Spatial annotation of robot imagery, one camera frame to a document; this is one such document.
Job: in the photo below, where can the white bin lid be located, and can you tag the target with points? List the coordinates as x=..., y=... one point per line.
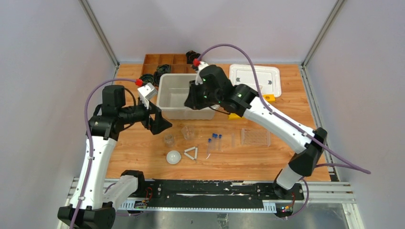
x=268, y=78

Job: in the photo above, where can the yellow test tube rack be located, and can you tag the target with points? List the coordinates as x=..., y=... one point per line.
x=268, y=97

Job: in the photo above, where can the clear test tube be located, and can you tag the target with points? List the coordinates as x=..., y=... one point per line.
x=233, y=142

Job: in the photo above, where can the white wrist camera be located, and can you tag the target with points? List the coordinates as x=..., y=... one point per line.
x=146, y=93
x=198, y=67

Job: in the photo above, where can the white clay triangle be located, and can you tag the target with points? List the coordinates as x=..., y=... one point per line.
x=191, y=153

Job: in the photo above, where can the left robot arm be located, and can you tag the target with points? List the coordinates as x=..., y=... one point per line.
x=93, y=206

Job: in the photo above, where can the black round lens part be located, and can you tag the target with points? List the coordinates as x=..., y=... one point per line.
x=147, y=78
x=191, y=56
x=156, y=76
x=163, y=69

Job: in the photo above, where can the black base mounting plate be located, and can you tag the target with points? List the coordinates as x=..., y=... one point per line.
x=209, y=194

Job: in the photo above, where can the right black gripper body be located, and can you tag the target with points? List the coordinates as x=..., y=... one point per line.
x=201, y=98

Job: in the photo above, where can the white round dish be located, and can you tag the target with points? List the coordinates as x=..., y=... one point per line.
x=173, y=157

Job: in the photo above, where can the white plastic bin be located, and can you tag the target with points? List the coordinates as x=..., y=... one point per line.
x=172, y=93

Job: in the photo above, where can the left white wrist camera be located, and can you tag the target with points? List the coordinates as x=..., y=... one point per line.
x=146, y=93

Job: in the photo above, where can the small clear glass jar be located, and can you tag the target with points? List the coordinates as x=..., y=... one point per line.
x=169, y=140

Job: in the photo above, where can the wooden compartment tray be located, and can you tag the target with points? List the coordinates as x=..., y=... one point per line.
x=177, y=61

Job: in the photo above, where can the clear acrylic tube rack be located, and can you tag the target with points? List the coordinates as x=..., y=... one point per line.
x=257, y=137

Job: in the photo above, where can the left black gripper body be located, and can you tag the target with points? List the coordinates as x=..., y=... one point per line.
x=152, y=117

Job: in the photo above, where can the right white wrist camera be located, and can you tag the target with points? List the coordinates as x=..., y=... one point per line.
x=198, y=67

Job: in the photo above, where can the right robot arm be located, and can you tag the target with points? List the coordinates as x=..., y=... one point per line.
x=304, y=141

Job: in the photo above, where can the blue capped tube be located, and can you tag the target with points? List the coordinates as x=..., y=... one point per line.
x=214, y=141
x=219, y=140
x=209, y=143

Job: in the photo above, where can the clear glass beaker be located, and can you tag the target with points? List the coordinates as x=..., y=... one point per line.
x=188, y=132

